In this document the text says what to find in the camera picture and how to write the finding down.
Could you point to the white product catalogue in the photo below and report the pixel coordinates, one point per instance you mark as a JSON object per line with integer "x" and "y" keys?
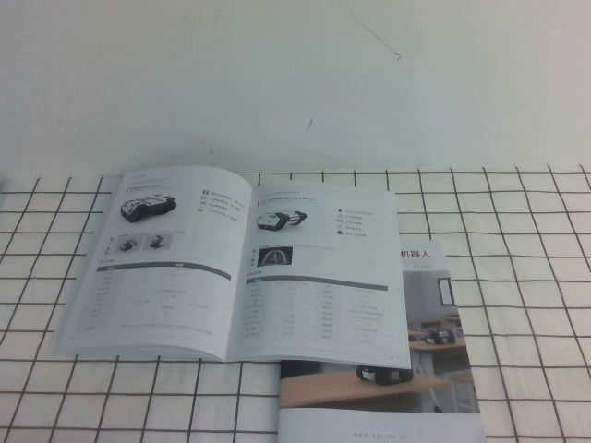
{"x": 184, "y": 277}

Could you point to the robotics brochure with classroom photo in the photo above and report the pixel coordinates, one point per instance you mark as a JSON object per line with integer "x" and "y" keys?
{"x": 429, "y": 323}

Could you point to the white black-grid tablecloth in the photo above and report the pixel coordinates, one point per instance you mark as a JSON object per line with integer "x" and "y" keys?
{"x": 138, "y": 401}

